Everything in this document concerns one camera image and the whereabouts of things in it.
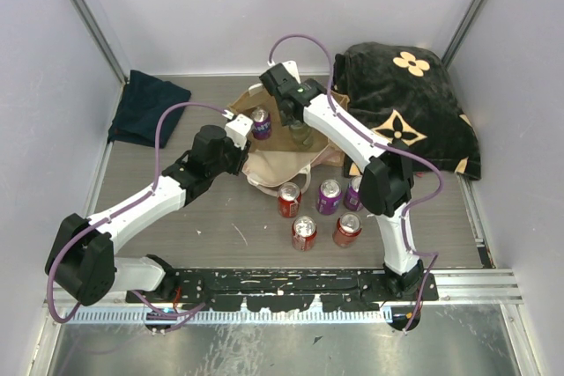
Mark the aluminium frame rail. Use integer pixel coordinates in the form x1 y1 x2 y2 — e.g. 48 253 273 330
70 0 129 83

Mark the red Coke can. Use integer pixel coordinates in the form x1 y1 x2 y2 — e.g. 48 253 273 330
277 182 302 218
332 212 362 247
292 216 317 251

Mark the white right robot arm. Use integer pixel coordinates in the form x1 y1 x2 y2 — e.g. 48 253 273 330
259 63 424 300

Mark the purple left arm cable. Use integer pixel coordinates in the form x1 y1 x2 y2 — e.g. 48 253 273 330
44 101 234 333

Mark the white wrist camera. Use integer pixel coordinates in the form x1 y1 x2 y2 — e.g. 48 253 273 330
222 110 253 150
271 60 301 83

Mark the tan burlap canvas bag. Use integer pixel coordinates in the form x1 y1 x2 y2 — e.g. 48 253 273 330
228 84 345 196

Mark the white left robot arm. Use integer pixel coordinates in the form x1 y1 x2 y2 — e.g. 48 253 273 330
45 122 250 306

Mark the green cap glass bottle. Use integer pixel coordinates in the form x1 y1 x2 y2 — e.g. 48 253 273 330
289 121 314 151

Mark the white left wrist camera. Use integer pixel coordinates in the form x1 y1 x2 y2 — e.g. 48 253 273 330
222 110 253 150

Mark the black floral plush blanket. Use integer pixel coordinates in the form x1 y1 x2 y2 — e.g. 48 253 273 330
333 42 481 181

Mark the purple fanta can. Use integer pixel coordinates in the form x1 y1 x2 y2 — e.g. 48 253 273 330
250 107 272 140
315 179 343 215
344 175 362 211

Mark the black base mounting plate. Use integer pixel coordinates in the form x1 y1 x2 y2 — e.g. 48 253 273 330
141 268 419 313

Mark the dark navy folded cloth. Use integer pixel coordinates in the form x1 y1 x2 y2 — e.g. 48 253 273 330
108 70 191 147

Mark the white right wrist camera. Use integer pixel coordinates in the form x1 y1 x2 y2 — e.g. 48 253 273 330
271 60 301 83

